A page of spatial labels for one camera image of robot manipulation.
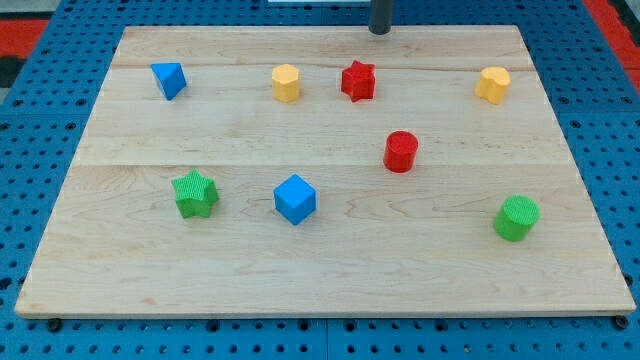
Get red star block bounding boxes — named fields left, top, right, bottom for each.
left=341, top=60, right=376, bottom=102

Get green star block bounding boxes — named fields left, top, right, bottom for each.
left=171, top=169, right=219, bottom=218

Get blue cube block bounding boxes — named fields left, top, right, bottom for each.
left=273, top=174, right=316, bottom=226

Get light wooden board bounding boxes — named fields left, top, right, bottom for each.
left=15, top=25, right=636, bottom=319

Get red cylinder block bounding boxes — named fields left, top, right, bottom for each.
left=383, top=130, right=419, bottom=173

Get yellow hexagonal block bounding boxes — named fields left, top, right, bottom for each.
left=271, top=64, right=300, bottom=103

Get blue triangular prism block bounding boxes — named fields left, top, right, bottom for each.
left=150, top=63, right=187, bottom=101

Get yellow heart block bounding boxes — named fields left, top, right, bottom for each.
left=474, top=66, right=511, bottom=105

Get green cylinder block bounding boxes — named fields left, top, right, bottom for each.
left=493, top=195, right=540, bottom=242

